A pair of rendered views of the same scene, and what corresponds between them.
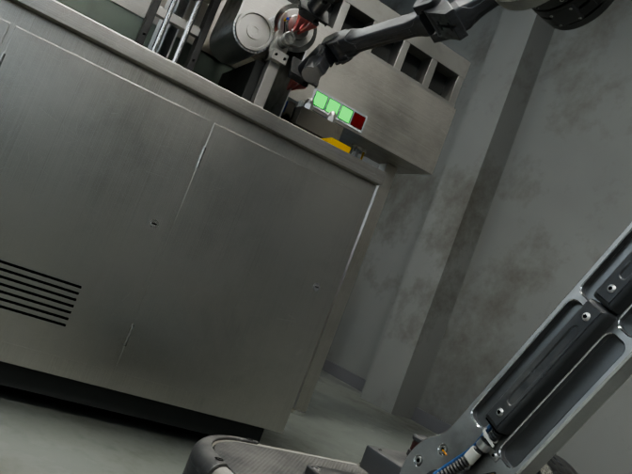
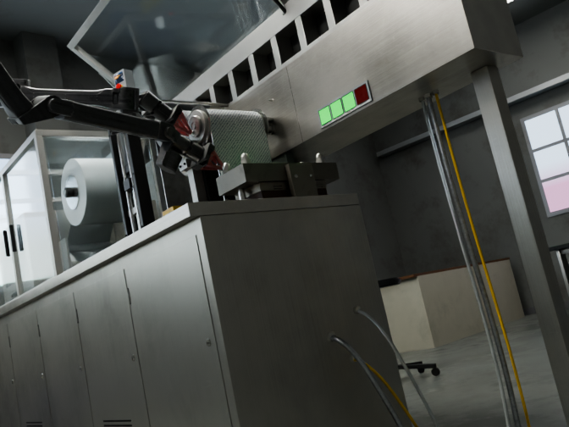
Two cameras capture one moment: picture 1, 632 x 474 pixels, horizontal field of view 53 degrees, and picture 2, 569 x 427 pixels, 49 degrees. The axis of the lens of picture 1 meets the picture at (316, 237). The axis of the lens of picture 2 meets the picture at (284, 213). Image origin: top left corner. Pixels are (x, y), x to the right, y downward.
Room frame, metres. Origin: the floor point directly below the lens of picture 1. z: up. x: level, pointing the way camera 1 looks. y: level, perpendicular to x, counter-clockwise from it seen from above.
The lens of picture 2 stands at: (1.69, -1.81, 0.54)
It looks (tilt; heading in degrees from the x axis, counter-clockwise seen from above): 9 degrees up; 77
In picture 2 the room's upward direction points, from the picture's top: 12 degrees counter-clockwise
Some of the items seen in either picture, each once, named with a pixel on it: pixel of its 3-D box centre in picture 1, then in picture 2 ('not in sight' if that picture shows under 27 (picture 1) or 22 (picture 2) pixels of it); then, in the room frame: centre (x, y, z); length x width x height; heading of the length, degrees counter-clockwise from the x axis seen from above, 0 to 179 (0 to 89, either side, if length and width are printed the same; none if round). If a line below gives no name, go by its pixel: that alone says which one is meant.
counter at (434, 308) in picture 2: not in sight; (447, 302); (4.73, 4.63, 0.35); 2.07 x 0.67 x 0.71; 34
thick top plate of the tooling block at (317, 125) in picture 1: (293, 129); (279, 178); (2.16, 0.20, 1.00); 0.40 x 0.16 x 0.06; 27
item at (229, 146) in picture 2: (280, 81); (244, 157); (2.07, 0.29, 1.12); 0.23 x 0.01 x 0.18; 27
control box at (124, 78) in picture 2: not in sight; (123, 83); (1.71, 0.79, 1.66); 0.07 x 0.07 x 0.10; 43
